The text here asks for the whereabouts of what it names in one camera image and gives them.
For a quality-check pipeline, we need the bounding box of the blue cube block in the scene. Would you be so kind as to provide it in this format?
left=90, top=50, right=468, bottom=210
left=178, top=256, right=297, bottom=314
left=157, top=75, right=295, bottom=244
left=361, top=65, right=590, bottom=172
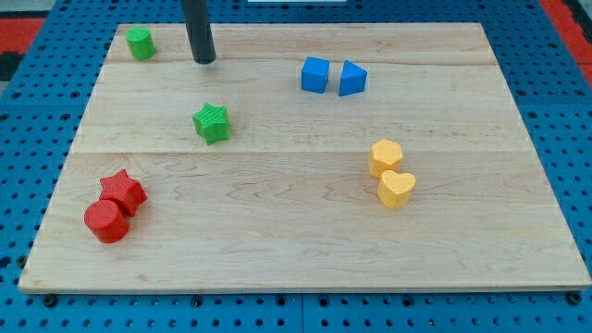
left=301, top=56, right=330, bottom=93

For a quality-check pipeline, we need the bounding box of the light wooden board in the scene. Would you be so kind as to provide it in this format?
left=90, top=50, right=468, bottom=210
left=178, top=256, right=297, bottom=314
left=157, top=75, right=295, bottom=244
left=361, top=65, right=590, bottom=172
left=18, top=23, right=591, bottom=295

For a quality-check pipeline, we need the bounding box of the yellow hexagon block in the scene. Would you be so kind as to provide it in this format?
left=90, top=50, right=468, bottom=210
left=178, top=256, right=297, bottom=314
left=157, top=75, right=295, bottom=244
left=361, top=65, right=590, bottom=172
left=368, top=139, right=403, bottom=178

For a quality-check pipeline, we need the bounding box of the green star block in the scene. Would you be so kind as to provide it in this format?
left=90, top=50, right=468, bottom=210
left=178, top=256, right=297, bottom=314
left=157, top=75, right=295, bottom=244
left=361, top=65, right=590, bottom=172
left=192, top=103, right=230, bottom=145

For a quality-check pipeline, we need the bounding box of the yellow heart block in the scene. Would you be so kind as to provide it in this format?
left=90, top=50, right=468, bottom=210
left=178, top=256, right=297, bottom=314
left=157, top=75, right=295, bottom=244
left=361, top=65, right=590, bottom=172
left=377, top=170, right=416, bottom=209

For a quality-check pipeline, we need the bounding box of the blue triangular prism block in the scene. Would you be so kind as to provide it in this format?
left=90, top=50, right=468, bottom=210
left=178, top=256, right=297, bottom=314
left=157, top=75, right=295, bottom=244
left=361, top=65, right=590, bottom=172
left=339, top=60, right=367, bottom=97

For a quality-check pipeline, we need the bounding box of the red star block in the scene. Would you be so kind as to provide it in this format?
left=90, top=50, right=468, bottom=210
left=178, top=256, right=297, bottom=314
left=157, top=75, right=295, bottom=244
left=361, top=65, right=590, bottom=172
left=99, top=169, right=148, bottom=216

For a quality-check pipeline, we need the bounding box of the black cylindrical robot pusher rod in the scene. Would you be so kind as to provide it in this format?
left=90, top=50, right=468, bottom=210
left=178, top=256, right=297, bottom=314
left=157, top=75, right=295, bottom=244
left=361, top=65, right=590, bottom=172
left=180, top=0, right=216, bottom=65

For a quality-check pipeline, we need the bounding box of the red cylinder block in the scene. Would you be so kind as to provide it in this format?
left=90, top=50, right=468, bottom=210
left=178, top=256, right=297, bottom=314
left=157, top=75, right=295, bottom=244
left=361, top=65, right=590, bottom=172
left=84, top=200, right=130, bottom=243

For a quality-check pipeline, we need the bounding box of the green cylinder block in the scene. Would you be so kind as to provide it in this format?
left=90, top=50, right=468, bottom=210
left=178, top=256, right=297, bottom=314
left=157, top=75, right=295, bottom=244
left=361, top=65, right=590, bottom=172
left=125, top=26, right=156, bottom=60

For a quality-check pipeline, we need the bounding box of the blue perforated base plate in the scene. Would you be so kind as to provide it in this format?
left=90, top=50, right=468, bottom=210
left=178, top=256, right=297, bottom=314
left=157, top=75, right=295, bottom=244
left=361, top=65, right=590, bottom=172
left=1, top=1, right=591, bottom=332

